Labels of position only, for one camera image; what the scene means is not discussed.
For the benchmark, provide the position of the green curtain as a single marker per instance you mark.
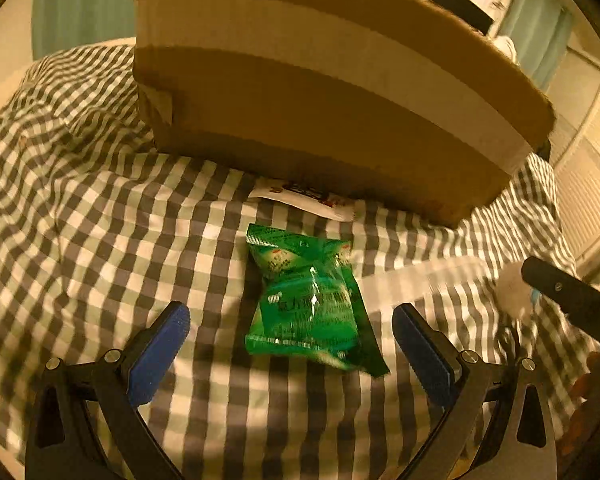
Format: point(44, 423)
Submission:
point(540, 25)
point(80, 5)

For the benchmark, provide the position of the white red printed packet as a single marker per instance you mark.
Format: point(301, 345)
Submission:
point(305, 197)

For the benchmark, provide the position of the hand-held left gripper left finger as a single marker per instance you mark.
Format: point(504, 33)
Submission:
point(160, 350)

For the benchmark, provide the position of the person's right hand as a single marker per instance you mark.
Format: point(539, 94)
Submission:
point(592, 395)

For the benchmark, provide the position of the white louvered wardrobe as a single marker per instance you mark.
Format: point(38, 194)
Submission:
point(587, 175)

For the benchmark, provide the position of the brown cardboard box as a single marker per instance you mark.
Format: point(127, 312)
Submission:
point(305, 110)

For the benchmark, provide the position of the green plastic packet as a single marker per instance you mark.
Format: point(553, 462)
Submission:
point(305, 305)

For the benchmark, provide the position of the grey checkered blanket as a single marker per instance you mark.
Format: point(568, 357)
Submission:
point(105, 210)

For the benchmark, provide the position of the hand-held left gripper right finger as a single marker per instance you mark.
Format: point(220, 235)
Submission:
point(425, 355)

